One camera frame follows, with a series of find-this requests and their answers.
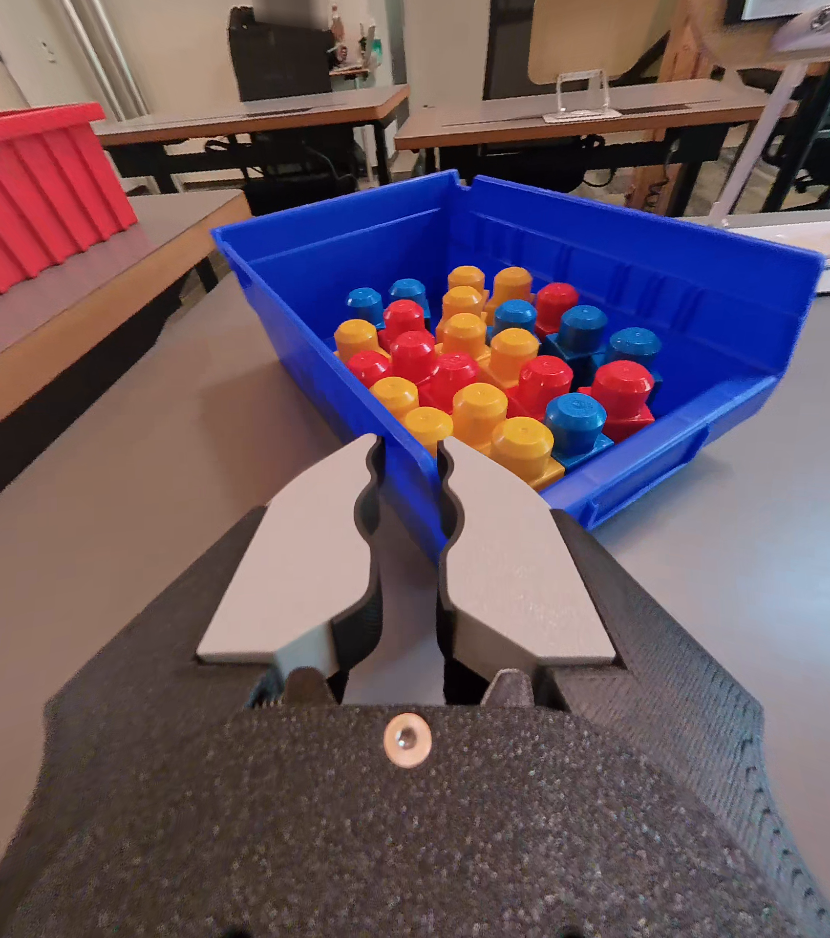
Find blue plastic bin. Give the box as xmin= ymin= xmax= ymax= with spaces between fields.
xmin=210 ymin=170 xmax=825 ymax=565

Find red plastic bin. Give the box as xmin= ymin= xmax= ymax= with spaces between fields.
xmin=0 ymin=103 xmax=139 ymax=321

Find wooden desk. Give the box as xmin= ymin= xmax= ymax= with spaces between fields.
xmin=394 ymin=79 xmax=789 ymax=217
xmin=92 ymin=84 xmax=410 ymax=195

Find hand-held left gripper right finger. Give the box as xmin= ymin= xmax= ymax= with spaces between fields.
xmin=435 ymin=437 xmax=617 ymax=686

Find white document stand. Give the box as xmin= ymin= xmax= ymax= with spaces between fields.
xmin=686 ymin=0 xmax=830 ymax=296

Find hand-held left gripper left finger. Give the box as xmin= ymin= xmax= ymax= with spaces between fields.
xmin=196 ymin=434 xmax=386 ymax=686

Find pile of mega blocks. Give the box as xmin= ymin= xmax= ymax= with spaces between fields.
xmin=333 ymin=264 xmax=665 ymax=490

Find wood edged side table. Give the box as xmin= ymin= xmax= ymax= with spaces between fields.
xmin=0 ymin=189 xmax=251 ymax=543

